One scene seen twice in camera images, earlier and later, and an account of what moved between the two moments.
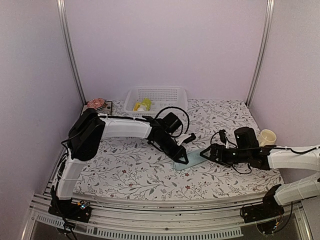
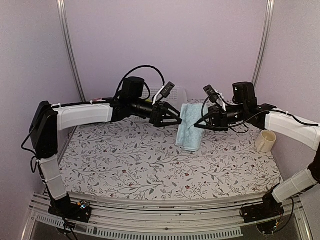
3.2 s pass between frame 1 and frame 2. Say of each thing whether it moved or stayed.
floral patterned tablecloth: stayed
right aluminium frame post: stayed
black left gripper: moved
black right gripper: moved
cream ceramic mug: stayed
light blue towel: moved
